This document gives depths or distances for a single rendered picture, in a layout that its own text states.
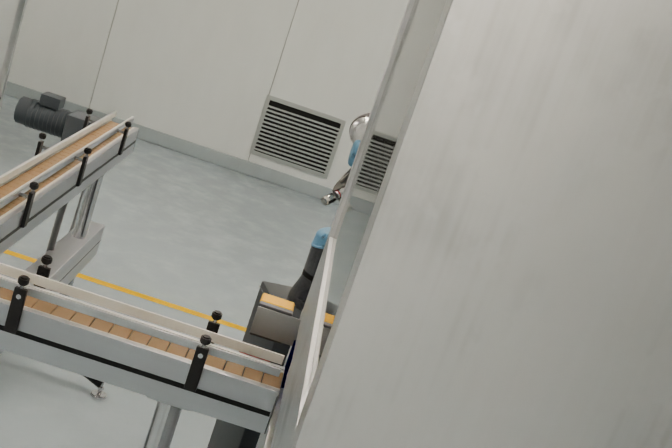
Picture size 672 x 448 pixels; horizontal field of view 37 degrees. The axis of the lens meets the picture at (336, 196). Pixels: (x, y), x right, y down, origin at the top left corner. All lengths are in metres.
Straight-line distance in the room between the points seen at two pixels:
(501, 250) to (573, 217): 0.08
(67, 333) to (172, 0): 5.52
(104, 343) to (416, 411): 0.98
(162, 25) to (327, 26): 1.18
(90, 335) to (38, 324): 0.10
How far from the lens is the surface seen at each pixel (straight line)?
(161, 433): 2.06
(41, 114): 3.61
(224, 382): 1.95
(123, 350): 1.96
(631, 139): 1.04
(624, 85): 1.03
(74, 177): 2.92
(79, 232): 3.54
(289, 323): 2.07
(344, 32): 7.22
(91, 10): 7.49
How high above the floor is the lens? 1.75
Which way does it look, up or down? 13 degrees down
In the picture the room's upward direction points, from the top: 19 degrees clockwise
